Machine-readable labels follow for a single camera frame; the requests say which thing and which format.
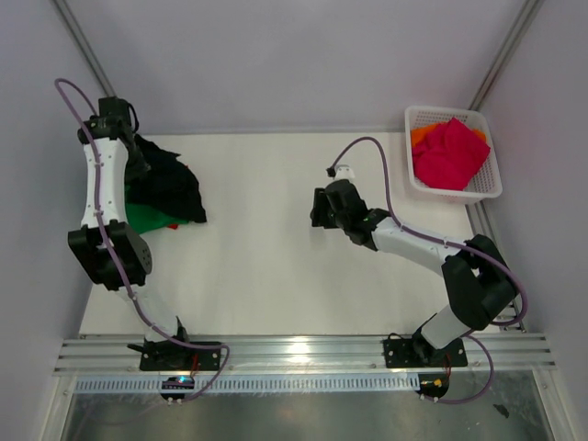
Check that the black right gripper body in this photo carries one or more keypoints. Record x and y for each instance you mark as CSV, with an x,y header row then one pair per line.
x,y
336,219

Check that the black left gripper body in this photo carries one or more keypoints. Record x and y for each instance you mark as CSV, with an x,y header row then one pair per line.
x,y
136,159

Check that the black t shirt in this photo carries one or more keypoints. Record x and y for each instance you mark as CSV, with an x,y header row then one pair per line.
x,y
150,190

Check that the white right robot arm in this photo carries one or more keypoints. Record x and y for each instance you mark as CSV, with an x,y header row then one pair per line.
x,y
474,273

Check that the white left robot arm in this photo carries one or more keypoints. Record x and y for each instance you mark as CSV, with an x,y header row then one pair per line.
x,y
111,253

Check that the green t shirt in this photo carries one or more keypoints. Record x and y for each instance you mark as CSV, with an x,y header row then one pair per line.
x,y
143,218

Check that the orange t shirt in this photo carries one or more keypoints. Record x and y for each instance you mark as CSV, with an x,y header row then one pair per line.
x,y
419,134

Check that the pink t shirt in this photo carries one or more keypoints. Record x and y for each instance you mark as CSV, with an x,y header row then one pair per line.
x,y
449,157

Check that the white plastic basket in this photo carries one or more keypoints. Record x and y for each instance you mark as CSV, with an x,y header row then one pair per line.
x,y
485,184

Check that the left rear frame post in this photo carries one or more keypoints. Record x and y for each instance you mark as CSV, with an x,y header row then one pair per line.
x,y
83,45

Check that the frame post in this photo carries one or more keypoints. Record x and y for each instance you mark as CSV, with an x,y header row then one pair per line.
x,y
514,36
83,45

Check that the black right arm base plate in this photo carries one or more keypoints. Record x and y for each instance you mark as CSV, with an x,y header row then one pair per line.
x,y
399,353

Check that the grey slotted cable duct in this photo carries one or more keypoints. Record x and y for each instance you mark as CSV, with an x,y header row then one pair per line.
x,y
248,383

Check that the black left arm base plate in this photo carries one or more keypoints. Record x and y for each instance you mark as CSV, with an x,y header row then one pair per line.
x,y
167,356

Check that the aluminium front rail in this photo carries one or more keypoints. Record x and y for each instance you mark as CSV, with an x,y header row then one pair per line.
x,y
258,354

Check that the right rear frame post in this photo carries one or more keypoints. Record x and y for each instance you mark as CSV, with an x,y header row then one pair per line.
x,y
514,36

